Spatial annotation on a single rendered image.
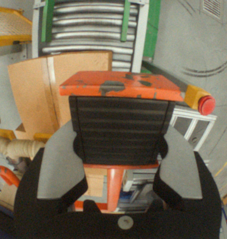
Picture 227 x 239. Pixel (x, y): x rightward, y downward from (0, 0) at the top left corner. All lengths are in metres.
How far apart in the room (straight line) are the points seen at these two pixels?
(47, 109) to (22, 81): 0.15
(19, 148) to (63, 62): 0.28
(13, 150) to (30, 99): 0.27
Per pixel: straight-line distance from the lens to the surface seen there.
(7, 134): 0.42
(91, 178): 1.58
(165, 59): 1.43
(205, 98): 0.41
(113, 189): 0.20
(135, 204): 1.18
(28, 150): 0.29
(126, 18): 0.71
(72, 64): 0.41
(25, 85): 0.52
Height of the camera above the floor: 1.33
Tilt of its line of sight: 57 degrees down
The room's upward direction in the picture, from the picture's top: 176 degrees counter-clockwise
